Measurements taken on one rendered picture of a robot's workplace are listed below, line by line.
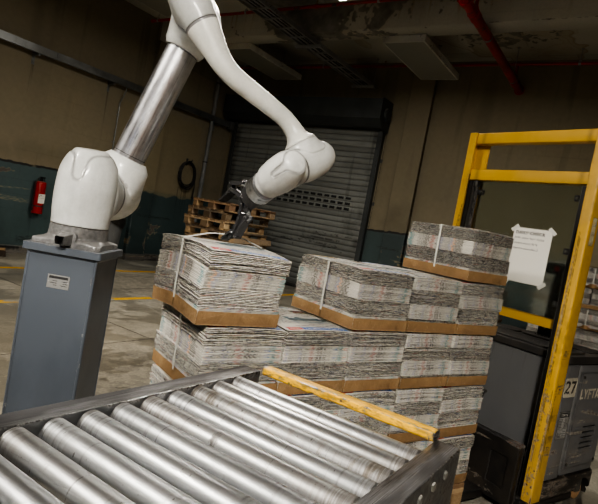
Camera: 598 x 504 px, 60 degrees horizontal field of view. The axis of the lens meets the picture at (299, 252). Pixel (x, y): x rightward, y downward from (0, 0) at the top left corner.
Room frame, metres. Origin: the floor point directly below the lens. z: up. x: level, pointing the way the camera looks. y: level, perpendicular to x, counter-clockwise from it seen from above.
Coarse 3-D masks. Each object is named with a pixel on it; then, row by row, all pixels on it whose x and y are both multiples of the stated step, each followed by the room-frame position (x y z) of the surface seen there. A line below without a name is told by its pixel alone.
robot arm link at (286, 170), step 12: (276, 156) 1.46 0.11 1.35; (288, 156) 1.44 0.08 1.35; (300, 156) 1.46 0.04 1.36; (264, 168) 1.48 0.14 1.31; (276, 168) 1.45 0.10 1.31; (288, 168) 1.43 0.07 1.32; (300, 168) 1.45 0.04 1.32; (264, 180) 1.48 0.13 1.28; (276, 180) 1.46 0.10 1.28; (288, 180) 1.45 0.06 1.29; (300, 180) 1.49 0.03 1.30; (264, 192) 1.52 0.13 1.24; (276, 192) 1.50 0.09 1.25
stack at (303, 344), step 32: (288, 320) 1.84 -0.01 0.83; (320, 320) 1.96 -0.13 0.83; (160, 352) 1.77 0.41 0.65; (192, 352) 1.57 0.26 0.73; (224, 352) 1.55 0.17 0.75; (256, 352) 1.62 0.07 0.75; (288, 352) 1.70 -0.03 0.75; (320, 352) 1.78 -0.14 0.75; (352, 352) 1.87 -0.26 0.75; (384, 352) 1.97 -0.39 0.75; (416, 352) 2.07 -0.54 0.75; (448, 352) 2.19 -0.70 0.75; (352, 416) 1.89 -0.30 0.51; (416, 416) 2.10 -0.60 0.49
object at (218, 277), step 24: (192, 240) 1.59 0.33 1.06; (192, 264) 1.56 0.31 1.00; (216, 264) 1.49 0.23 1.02; (240, 264) 1.53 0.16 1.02; (264, 264) 1.58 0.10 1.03; (288, 264) 1.63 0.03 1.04; (192, 288) 1.53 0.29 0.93; (216, 288) 1.51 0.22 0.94; (240, 288) 1.56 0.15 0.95; (264, 288) 1.60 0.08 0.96; (240, 312) 1.57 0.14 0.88; (264, 312) 1.62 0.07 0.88
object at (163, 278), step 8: (168, 240) 1.74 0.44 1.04; (176, 240) 1.69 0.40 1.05; (168, 248) 1.73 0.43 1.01; (176, 248) 1.67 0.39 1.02; (160, 256) 1.77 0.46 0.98; (168, 256) 1.72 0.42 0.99; (176, 256) 1.66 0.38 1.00; (168, 264) 1.70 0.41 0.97; (176, 264) 1.66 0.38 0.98; (160, 272) 1.74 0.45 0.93; (168, 272) 1.68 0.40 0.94; (160, 280) 1.73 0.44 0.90; (168, 280) 1.67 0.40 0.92; (168, 288) 1.68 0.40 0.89
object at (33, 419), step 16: (240, 368) 1.26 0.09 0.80; (160, 384) 1.05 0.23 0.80; (176, 384) 1.06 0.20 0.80; (192, 384) 1.08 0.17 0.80; (208, 384) 1.11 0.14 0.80; (80, 400) 0.89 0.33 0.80; (96, 400) 0.91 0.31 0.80; (112, 400) 0.92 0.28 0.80; (128, 400) 0.93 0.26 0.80; (144, 400) 0.97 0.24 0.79; (0, 416) 0.78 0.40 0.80; (16, 416) 0.79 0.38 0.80; (32, 416) 0.80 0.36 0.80; (48, 416) 0.81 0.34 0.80; (64, 416) 0.83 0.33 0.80; (80, 416) 0.85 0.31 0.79; (0, 432) 0.74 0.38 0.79; (32, 432) 0.78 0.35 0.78
